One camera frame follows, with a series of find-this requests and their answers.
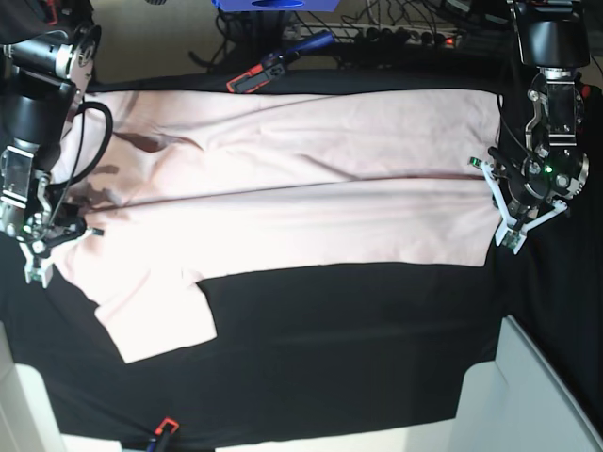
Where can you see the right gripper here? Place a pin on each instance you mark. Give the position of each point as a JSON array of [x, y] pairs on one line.
[[37, 242]]

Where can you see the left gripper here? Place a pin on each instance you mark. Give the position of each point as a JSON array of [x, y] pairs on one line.
[[521, 209]]

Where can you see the pink T-shirt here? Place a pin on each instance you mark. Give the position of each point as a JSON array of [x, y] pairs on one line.
[[200, 185]]

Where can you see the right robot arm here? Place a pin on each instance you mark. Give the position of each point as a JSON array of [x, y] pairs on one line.
[[50, 47]]

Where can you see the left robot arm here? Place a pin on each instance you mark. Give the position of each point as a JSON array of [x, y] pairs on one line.
[[551, 37]]

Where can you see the black table cloth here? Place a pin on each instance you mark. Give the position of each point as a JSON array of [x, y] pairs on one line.
[[326, 350]]

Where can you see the blue plastic box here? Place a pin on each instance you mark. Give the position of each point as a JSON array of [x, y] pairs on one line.
[[276, 5]]

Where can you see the blue handled clamp, red jaw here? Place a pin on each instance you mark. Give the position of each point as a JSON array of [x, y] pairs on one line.
[[274, 65]]

